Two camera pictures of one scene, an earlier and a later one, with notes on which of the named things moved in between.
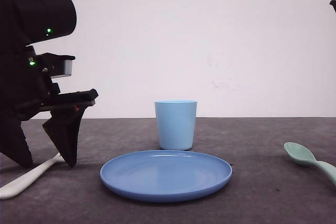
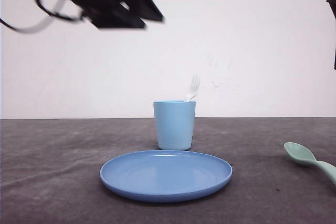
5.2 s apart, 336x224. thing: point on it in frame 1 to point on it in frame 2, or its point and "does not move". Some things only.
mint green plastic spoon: x=302 y=155 does not move
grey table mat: x=266 y=186 does not move
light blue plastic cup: x=176 y=124 does not move
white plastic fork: x=8 y=190 to x=195 y=85
